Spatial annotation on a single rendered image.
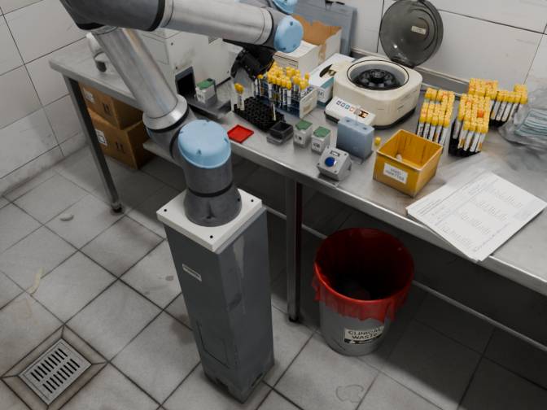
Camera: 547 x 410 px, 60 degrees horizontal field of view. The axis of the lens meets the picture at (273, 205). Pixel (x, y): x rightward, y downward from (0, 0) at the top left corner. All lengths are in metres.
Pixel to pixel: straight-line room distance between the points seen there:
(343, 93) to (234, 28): 0.65
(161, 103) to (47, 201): 1.83
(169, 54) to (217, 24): 0.62
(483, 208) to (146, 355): 1.41
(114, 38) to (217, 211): 0.45
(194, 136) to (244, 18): 0.28
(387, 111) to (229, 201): 0.62
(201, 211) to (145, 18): 0.49
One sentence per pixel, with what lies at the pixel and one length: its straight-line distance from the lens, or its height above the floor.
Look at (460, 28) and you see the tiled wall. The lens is 1.74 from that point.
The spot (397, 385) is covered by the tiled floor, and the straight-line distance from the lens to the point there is 1.99.
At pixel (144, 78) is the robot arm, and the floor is 1.26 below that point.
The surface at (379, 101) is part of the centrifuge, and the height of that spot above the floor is 0.98.
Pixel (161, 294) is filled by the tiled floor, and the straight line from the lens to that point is 2.23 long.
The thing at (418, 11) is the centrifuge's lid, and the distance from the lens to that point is 1.73.
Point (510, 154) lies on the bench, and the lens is 1.57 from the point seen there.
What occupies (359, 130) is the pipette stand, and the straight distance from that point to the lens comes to 1.38.
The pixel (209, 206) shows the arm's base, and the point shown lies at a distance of 1.16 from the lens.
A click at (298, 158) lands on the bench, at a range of 1.42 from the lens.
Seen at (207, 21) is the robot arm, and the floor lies 1.39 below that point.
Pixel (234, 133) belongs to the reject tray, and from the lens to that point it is 1.54.
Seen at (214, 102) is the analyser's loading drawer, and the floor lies 0.91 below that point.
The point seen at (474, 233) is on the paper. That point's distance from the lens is 1.26.
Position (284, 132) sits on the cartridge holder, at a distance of 1.47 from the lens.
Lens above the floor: 1.76
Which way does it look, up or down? 44 degrees down
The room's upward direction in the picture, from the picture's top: 2 degrees counter-clockwise
